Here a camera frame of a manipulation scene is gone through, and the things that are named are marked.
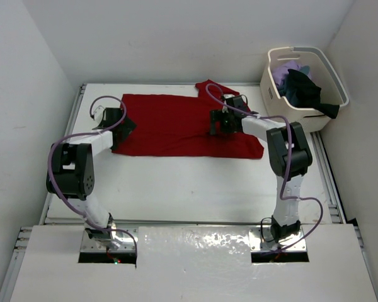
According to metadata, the black t-shirt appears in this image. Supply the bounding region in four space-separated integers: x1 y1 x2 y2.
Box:
282 69 340 119

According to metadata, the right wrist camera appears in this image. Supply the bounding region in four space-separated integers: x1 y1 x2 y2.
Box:
222 94 235 101

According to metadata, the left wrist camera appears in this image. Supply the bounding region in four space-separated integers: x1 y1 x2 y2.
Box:
92 105 105 122

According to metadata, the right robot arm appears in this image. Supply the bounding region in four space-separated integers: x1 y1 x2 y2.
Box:
210 95 312 243

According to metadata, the purple t-shirt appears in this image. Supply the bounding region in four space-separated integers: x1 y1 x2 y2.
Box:
272 60 303 96

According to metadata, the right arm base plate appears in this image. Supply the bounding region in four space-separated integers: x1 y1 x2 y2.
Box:
248 225 308 252

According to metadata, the red t-shirt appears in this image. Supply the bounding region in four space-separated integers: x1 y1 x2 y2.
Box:
114 80 264 160

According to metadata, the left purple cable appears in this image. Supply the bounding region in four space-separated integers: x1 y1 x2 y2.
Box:
47 96 139 259

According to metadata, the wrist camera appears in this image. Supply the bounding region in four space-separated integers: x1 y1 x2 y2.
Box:
92 105 105 122
222 94 235 101

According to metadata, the cream laundry basket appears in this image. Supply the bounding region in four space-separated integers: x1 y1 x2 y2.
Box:
260 47 349 132

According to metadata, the blue-grey t-shirt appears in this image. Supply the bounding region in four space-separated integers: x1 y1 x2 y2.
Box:
299 65 312 80

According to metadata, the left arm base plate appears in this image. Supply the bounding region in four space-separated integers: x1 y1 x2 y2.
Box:
80 228 138 253

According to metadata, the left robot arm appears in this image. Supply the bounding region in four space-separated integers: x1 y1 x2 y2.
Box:
46 108 136 249

